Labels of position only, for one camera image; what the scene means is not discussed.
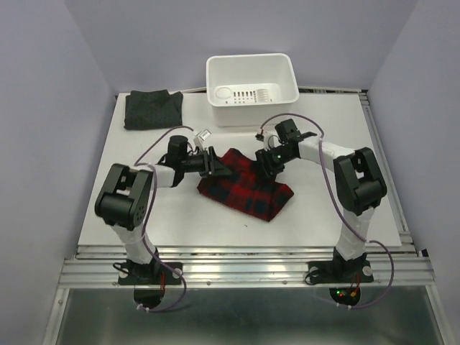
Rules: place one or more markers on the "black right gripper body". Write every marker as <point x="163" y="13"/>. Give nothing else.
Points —
<point x="275" y="157"/>

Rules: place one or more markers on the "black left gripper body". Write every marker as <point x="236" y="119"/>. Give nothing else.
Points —
<point x="196" y="163"/>

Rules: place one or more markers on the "red black plaid skirt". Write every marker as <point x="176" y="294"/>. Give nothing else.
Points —
<point x="243" y="191"/>

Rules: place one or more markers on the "grey polka dot skirt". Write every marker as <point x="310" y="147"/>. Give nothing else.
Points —
<point x="153" y="110"/>

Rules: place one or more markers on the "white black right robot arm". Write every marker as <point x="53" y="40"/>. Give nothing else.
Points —
<point x="356" y="191"/>

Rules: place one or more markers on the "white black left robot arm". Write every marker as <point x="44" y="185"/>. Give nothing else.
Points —
<point x="126" y="199"/>

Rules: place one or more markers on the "white plastic bin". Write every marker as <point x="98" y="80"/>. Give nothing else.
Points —
<point x="245" y="90"/>

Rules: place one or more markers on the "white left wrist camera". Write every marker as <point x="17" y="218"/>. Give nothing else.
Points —
<point x="200" y="137"/>

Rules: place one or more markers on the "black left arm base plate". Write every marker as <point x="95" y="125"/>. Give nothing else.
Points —
<point x="149" y="282"/>

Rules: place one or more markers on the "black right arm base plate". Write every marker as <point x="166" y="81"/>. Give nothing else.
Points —
<point x="344" y="278"/>

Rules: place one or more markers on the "aluminium table rail frame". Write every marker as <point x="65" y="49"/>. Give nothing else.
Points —
<point x="245" y="277"/>

